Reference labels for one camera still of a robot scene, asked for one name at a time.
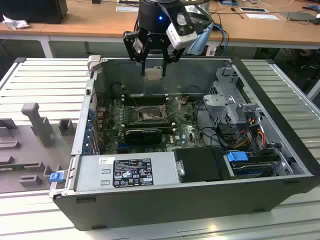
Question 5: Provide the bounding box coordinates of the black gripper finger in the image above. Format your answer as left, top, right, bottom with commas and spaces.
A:
122, 30, 151, 77
161, 47, 186, 77

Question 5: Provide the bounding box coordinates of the silver square CPU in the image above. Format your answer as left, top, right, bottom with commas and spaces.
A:
144, 67, 164, 81

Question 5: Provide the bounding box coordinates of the metal socket cover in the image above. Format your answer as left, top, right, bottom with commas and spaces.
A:
163, 96, 184, 119

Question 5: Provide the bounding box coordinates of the thin wire locking lever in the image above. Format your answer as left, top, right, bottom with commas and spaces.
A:
124, 86, 139, 111

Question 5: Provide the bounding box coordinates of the CPU socket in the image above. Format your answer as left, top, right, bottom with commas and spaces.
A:
136, 104, 168, 123

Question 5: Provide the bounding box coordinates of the white desk label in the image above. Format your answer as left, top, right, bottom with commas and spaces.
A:
115, 4, 140, 13

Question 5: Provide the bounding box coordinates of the wooden desk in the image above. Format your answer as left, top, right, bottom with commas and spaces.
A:
0, 0, 320, 60

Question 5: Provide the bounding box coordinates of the black round capacitor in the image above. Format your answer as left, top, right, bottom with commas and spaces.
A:
111, 83, 123, 99

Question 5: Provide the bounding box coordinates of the grey metal drive cage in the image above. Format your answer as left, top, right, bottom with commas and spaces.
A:
201, 66, 266, 131

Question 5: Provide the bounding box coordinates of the green motherboard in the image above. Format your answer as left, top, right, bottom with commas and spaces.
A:
96, 96, 209, 155

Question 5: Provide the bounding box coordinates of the blue booklet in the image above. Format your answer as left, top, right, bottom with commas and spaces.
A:
216, 0, 241, 7

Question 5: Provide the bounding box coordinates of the black graphics card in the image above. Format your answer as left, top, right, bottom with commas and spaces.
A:
124, 128, 163, 145

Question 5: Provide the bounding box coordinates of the white tablet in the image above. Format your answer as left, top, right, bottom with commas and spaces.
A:
237, 6, 270, 14

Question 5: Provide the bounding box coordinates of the white paper sheet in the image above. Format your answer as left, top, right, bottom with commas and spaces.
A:
245, 12, 280, 21

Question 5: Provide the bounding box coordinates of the black computer box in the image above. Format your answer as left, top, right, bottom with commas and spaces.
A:
0, 0, 69, 25

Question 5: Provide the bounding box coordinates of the black plastic shroud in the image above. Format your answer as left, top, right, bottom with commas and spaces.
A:
173, 146, 230, 184

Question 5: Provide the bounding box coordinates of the grey power supply unit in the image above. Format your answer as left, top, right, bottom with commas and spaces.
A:
74, 150, 181, 193

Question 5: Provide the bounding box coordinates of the hard disk in blue carrier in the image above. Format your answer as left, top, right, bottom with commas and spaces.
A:
225, 150, 274, 180

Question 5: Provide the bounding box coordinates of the crumpled white paper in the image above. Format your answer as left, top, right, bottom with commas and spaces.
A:
1, 13, 31, 31

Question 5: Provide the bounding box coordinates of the dark laptop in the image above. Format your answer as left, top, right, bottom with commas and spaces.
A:
279, 10, 320, 23

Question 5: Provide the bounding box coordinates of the grey parts rack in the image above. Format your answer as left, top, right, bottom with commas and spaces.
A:
0, 101, 77, 195

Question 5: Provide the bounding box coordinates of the black open PC case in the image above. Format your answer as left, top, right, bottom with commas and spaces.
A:
48, 55, 320, 232

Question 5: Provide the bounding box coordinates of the blue case clip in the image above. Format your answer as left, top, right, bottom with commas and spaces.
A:
49, 171, 63, 183

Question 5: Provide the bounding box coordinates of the green circuit board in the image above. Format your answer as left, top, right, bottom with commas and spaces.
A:
0, 163, 26, 171

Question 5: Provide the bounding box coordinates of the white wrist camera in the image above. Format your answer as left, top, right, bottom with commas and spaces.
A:
165, 11, 199, 50

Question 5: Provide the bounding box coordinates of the grey case latch handle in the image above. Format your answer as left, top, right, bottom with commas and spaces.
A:
86, 55, 102, 74

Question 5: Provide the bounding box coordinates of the yellow red wire bundle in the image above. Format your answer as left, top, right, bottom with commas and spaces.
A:
236, 117, 267, 151

